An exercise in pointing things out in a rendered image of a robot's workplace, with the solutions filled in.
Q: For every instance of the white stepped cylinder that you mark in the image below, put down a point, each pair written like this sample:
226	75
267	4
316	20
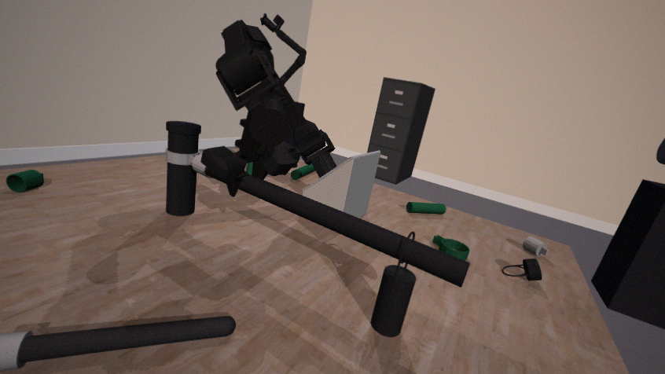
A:
535	246

